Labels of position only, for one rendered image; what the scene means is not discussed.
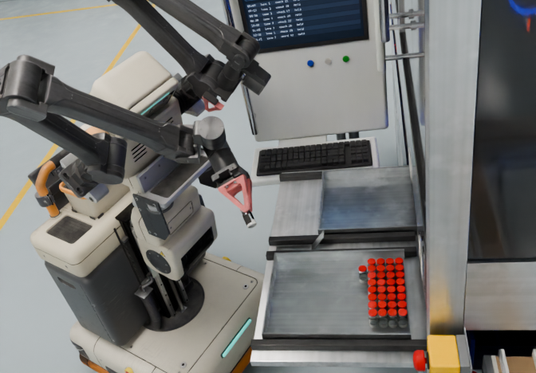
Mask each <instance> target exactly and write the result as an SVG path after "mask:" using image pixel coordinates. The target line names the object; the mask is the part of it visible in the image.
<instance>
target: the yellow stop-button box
mask: <svg viewBox="0 0 536 373"><path fill-rule="evenodd" d="M427 342H428V351H427V352H426V357H427V362H428V364H427V367H428V370H429V373H470V372H471V365H470V360H469V355H468V350H467V341H466V336H465V335H456V336H453V335H429V336H428V337H427Z"/></svg>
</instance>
